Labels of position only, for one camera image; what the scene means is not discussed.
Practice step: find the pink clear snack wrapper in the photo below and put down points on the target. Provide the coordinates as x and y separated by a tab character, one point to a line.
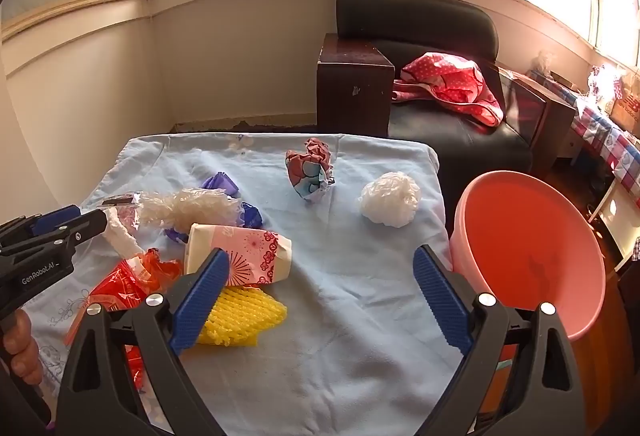
125	208

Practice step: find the yellow foam fruit net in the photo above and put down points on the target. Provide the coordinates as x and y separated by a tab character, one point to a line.
245	316

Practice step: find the small clear plastic bag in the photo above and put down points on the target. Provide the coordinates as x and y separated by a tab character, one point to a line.
542	62

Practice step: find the black leather armchair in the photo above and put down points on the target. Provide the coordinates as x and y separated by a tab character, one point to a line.
450	141

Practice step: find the purple plastic bag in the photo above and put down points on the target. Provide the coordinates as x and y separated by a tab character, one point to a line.
222	181

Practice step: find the person's left hand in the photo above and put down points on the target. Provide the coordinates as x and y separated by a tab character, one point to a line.
22	346

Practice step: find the red polka dot cloth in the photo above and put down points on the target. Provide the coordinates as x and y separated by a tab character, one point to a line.
450	81

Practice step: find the pink plastic bucket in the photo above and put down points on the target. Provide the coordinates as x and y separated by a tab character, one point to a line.
520	241

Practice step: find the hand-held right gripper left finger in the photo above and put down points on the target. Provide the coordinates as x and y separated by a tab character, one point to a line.
200	296

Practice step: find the white plastic bag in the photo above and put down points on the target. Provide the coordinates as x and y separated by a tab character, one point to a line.
390	198

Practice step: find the small window with blind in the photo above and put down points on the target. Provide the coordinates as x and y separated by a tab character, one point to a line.
620	16

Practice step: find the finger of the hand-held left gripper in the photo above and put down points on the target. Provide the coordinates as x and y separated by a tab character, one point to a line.
55	215
85	227

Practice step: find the white towel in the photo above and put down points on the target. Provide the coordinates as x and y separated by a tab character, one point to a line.
120	236

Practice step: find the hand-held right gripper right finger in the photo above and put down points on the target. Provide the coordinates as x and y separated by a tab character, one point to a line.
440	296

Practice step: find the red blue paper ball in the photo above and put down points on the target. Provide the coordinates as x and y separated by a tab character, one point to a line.
307	171

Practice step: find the checkered cloth side table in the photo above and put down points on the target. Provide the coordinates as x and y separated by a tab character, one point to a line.
600	131

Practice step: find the red plastic bag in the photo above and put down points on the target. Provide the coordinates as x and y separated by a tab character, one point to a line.
120	286

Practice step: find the light blue blanket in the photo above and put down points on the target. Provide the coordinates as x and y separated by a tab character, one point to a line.
325	316

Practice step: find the pink paper cup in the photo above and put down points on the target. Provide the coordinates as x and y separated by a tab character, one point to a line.
250	251

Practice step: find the brown paper bag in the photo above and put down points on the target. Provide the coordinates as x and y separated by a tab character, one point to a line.
630	106

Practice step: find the plastic wrapped gift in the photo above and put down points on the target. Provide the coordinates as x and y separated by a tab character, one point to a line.
605	84

